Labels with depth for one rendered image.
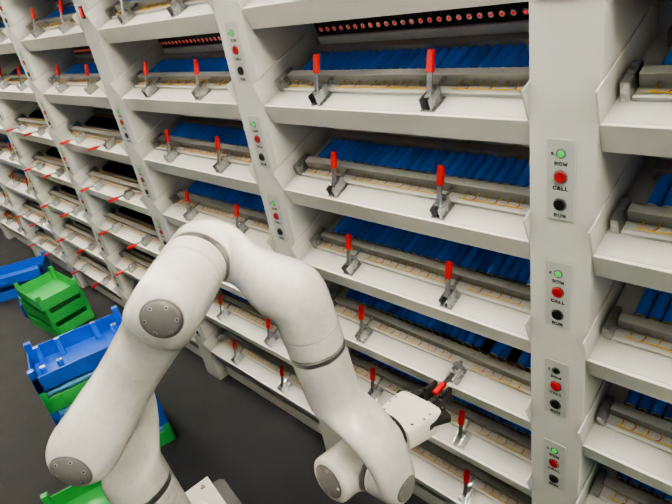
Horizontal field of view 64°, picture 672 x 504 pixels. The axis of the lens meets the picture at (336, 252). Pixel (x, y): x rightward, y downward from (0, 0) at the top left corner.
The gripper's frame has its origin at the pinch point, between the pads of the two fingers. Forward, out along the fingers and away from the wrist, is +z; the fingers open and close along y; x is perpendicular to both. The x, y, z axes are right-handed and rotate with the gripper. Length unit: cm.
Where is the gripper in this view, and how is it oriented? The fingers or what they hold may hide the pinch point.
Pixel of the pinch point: (437, 393)
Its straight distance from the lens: 117.1
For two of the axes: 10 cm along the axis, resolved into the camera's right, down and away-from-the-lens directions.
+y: 7.1, 2.2, -6.7
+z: 7.1, -3.0, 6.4
